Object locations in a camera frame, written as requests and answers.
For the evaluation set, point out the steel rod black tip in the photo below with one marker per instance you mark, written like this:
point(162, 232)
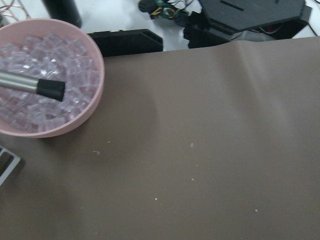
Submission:
point(47, 88)

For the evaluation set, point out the black perforated plate stack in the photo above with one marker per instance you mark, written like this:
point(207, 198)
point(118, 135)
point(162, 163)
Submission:
point(223, 21)

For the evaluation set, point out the pink bowl with ice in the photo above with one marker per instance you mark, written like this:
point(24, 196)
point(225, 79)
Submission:
point(40, 27)

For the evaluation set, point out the black thermos bottle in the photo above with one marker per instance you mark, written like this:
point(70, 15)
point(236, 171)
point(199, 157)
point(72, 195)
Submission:
point(64, 10)

